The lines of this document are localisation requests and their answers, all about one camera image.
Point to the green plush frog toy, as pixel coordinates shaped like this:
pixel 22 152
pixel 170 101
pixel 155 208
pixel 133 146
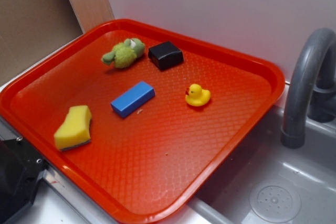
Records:
pixel 124 54

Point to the yellow rubber duck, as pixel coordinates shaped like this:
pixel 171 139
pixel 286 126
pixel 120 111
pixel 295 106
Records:
pixel 196 96

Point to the red plastic tray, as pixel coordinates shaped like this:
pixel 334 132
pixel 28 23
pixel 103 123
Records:
pixel 145 167

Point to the black rectangular block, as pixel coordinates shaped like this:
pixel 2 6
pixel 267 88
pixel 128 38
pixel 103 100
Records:
pixel 165 55

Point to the grey toy sink basin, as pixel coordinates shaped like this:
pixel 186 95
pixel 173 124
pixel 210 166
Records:
pixel 262 181

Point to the yellow sponge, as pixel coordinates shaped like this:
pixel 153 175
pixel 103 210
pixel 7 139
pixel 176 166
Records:
pixel 75 129

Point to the grey toy faucet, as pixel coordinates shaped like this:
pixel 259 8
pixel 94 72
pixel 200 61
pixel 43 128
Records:
pixel 311 94

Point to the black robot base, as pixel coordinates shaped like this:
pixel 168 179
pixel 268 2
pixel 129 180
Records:
pixel 22 168

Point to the blue rectangular block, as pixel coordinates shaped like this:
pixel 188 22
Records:
pixel 132 99

